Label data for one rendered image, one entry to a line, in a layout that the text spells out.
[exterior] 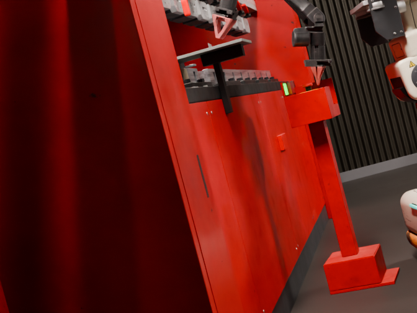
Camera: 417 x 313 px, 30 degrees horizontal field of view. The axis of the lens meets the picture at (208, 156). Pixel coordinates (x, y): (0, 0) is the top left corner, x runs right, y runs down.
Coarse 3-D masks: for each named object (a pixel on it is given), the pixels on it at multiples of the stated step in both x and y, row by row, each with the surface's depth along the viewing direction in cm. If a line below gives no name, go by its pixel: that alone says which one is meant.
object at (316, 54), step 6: (312, 48) 303; (318, 48) 302; (324, 48) 303; (312, 54) 303; (318, 54) 302; (324, 54) 303; (306, 60) 303; (312, 60) 303; (318, 60) 302; (324, 60) 301; (330, 60) 302
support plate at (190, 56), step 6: (228, 42) 254; (234, 42) 254; (240, 42) 256; (246, 42) 262; (210, 48) 255; (216, 48) 256; (222, 48) 262; (186, 54) 257; (192, 54) 257; (198, 54) 259; (180, 60) 264; (186, 60) 271
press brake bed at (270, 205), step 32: (256, 96) 331; (224, 128) 256; (256, 128) 313; (288, 128) 400; (224, 160) 245; (256, 160) 297; (288, 160) 374; (224, 192) 235; (256, 192) 282; (288, 192) 351; (320, 192) 467; (224, 224) 226; (256, 224) 268; (288, 224) 330; (320, 224) 433; (256, 256) 256; (288, 256) 312; (256, 288) 245; (288, 288) 297
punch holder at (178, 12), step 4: (172, 0) 276; (176, 0) 281; (180, 0) 286; (172, 4) 276; (176, 4) 279; (180, 4) 284; (172, 8) 277; (176, 8) 278; (180, 8) 283; (168, 12) 277; (172, 12) 279; (176, 12) 281; (180, 12) 284; (168, 16) 285; (172, 16) 288; (176, 16) 291
